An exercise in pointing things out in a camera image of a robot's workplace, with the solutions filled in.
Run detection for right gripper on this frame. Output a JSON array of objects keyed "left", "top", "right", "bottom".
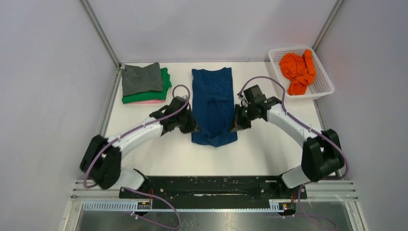
[{"left": 228, "top": 103, "right": 257, "bottom": 132}]

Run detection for blue t-shirt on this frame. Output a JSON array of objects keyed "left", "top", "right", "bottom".
[{"left": 191, "top": 67, "right": 238, "bottom": 147}]

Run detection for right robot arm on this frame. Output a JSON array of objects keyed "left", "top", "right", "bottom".
[{"left": 228, "top": 85, "right": 345, "bottom": 198}]

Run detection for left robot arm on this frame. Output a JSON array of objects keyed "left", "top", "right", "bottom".
[{"left": 79, "top": 97, "right": 200, "bottom": 198}]

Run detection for pink folded t-shirt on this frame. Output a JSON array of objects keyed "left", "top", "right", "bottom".
[{"left": 133, "top": 100, "right": 166, "bottom": 104}]

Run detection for green folded t-shirt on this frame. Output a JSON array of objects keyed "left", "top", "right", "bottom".
[{"left": 121, "top": 67, "right": 172, "bottom": 104}]

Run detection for grey folded t-shirt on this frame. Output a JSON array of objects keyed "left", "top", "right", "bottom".
[{"left": 122, "top": 62, "right": 164, "bottom": 96}]

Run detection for orange t-shirt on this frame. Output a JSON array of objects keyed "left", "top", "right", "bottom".
[{"left": 279, "top": 50, "right": 316, "bottom": 96}]

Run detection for white plastic basket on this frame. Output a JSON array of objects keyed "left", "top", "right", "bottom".
[{"left": 268, "top": 46, "right": 334, "bottom": 100}]

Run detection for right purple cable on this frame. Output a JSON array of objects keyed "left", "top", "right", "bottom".
[{"left": 237, "top": 76, "right": 351, "bottom": 231}]

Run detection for purple cable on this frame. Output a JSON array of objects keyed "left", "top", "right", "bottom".
[
  {"left": 237, "top": 76, "right": 351, "bottom": 231},
  {"left": 83, "top": 84, "right": 191, "bottom": 231}
]

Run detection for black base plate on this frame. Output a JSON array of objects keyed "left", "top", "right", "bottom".
[{"left": 138, "top": 176, "right": 307, "bottom": 205}]

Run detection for white slotted cable duct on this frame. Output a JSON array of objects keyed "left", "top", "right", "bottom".
[{"left": 82, "top": 199, "right": 285, "bottom": 212}]

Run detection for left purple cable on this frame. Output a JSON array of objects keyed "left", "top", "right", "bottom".
[{"left": 83, "top": 84, "right": 191, "bottom": 231}]

